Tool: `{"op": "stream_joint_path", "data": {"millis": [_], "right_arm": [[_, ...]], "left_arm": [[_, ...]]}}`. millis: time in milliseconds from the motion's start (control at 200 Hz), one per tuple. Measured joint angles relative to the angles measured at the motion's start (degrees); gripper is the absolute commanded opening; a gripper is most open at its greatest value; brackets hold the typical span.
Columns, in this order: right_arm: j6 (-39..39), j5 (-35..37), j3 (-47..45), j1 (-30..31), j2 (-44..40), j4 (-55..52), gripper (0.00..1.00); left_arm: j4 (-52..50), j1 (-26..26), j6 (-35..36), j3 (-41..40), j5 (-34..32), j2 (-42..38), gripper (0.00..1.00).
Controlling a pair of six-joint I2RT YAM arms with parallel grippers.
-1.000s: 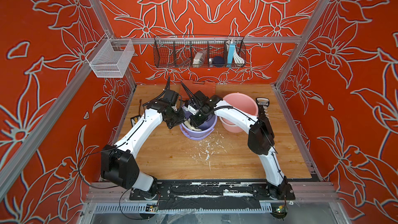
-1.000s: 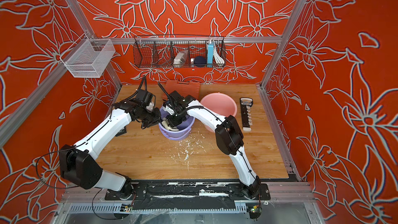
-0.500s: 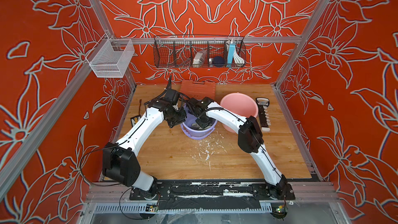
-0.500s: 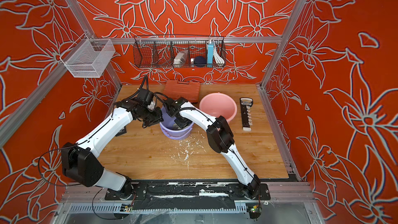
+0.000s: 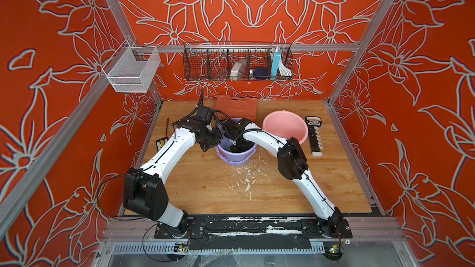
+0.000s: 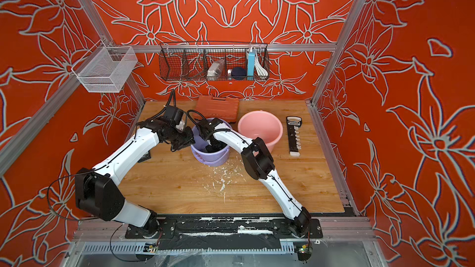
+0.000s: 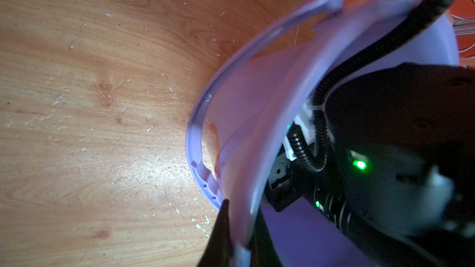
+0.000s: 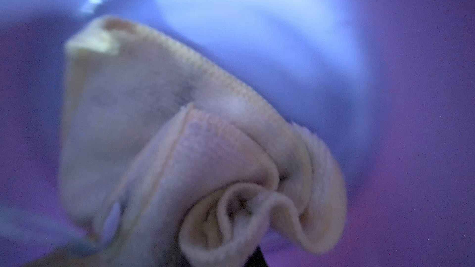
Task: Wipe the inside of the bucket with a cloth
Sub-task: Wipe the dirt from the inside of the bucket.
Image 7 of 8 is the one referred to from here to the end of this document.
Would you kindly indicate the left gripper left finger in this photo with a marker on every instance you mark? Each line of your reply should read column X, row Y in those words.
column 219, row 248

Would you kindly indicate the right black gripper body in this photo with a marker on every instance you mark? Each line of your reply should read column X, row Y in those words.
column 288, row 181

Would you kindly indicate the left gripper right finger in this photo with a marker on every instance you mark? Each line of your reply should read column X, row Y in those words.
column 263, row 253

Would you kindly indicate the purple plastic bucket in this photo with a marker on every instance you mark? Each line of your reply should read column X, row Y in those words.
column 238, row 126

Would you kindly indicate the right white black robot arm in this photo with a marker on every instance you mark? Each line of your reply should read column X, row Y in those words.
column 393, row 162

